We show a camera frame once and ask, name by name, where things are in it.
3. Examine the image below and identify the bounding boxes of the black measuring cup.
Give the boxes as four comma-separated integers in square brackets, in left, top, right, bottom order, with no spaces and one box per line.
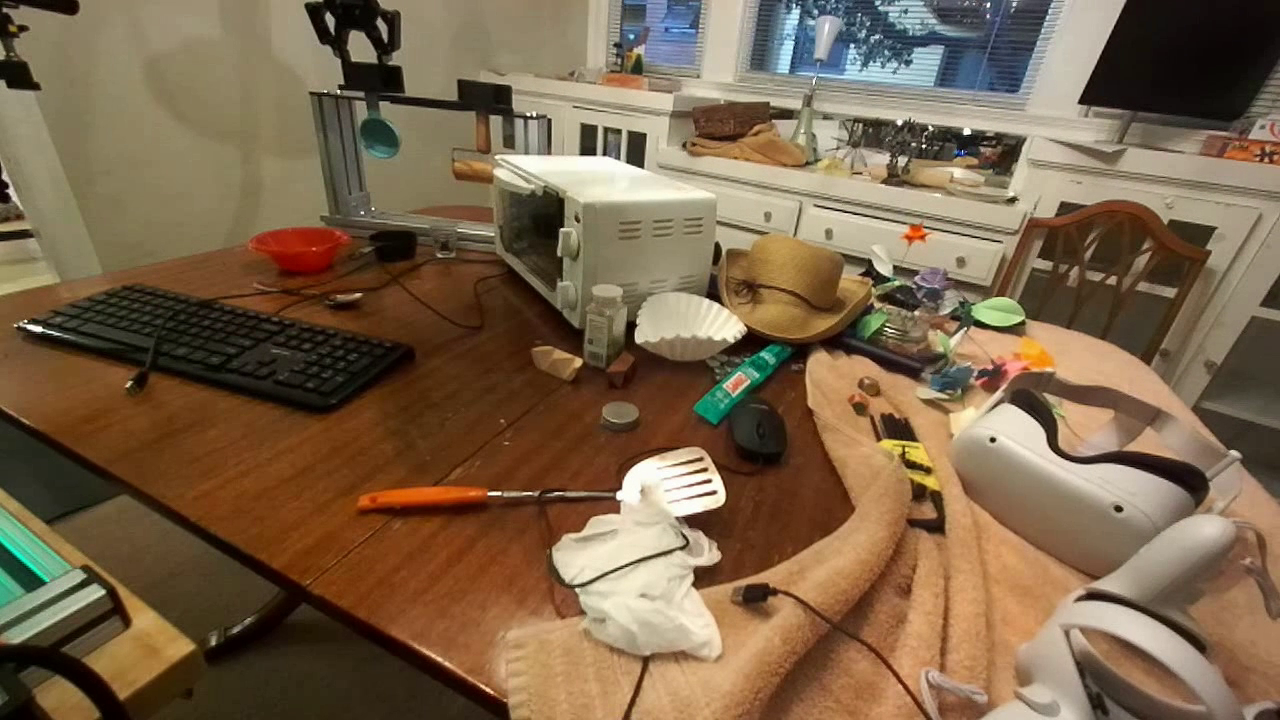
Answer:
[366,226,419,263]

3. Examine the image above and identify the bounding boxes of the white crumpled cloth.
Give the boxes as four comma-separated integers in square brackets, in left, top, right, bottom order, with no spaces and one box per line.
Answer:
[550,504,725,658]

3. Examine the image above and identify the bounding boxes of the white coffee filters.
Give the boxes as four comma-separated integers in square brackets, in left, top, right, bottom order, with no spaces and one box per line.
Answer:
[631,290,745,358]

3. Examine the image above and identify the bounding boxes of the red plastic bowl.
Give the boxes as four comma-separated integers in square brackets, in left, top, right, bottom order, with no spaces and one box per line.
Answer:
[249,226,349,274]

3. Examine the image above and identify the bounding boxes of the wooden tool with black block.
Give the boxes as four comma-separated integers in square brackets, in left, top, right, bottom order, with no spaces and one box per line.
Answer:
[450,78,510,184]

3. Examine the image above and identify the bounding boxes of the wooden dining chair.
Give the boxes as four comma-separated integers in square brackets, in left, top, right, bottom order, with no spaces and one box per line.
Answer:
[991,200,1207,358]

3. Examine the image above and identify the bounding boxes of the white toaster oven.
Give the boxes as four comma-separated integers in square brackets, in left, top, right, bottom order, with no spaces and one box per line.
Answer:
[493,155,717,325]

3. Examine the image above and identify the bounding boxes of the green rectangular box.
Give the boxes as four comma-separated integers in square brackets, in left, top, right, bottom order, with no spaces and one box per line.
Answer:
[693,343,790,424]

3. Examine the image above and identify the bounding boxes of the metal ladle spoon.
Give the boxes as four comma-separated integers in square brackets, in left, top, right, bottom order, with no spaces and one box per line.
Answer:
[249,285,366,312]

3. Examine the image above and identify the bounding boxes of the black television screen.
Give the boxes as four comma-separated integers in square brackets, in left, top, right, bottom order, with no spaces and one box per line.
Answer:
[1081,0,1280,121]

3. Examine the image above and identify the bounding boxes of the aluminium extrusion rack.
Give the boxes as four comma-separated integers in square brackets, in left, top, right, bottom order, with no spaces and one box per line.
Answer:
[312,89,525,230]

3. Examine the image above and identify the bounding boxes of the small white pill bottle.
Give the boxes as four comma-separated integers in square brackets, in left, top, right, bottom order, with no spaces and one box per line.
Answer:
[582,285,629,369]

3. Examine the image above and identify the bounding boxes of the blue scooper with black block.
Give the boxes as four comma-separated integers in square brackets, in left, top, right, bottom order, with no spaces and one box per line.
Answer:
[343,64,403,159]

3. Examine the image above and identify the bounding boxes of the black computer keyboard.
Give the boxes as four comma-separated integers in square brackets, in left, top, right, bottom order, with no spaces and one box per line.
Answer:
[19,285,417,410]

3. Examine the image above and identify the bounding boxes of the straw hat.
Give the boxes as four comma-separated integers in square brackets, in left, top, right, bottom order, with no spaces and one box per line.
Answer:
[717,237,871,343]

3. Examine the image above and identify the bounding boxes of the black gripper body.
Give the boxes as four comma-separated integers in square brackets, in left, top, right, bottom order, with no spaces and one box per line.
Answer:
[302,0,400,64]

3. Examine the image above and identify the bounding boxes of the white sideboard cabinet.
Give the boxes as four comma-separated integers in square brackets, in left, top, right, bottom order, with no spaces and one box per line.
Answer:
[510,74,1280,410]

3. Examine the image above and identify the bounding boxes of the white VR headset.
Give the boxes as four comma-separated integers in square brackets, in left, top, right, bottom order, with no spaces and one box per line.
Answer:
[947,384,1240,577]

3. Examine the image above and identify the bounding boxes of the orange handled metal spatula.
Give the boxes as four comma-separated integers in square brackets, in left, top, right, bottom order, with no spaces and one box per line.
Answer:
[354,449,729,517]

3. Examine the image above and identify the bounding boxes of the white VR controller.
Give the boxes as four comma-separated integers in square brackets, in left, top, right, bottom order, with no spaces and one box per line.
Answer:
[915,510,1280,720]

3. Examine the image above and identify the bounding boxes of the beige towel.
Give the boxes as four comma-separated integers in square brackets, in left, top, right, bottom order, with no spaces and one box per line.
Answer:
[496,314,1280,720]

